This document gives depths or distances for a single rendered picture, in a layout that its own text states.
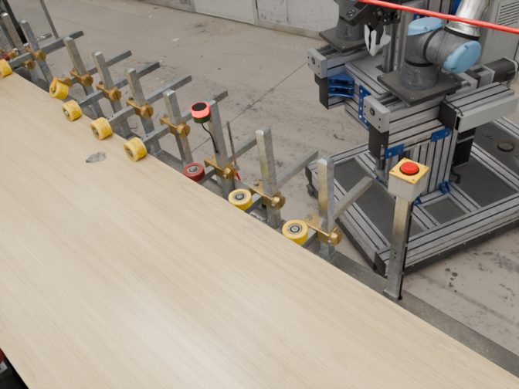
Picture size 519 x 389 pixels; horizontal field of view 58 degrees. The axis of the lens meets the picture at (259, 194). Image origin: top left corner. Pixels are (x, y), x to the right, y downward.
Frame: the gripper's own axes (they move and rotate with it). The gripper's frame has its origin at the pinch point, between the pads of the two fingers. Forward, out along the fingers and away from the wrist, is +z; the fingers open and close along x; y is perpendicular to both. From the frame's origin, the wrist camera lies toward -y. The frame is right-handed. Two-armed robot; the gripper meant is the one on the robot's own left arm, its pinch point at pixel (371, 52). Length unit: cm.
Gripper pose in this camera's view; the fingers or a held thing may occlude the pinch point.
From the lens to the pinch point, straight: 151.3
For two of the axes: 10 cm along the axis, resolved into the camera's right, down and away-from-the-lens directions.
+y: 9.2, -3.3, 2.1
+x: -3.8, -6.0, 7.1
